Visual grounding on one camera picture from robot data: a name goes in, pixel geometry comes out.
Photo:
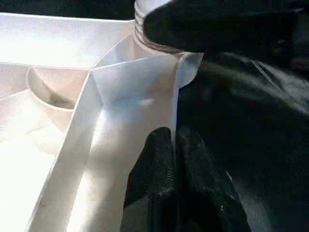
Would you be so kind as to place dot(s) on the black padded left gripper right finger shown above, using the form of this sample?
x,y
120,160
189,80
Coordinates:
x,y
207,193

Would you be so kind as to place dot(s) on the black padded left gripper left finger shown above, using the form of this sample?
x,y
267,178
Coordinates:
x,y
152,188

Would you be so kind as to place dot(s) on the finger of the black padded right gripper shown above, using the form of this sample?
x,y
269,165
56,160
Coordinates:
x,y
222,24

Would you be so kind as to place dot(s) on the white plastic table leg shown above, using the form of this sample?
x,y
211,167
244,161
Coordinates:
x,y
141,29

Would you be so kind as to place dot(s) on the white plastic table top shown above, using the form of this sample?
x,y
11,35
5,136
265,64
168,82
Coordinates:
x,y
63,121

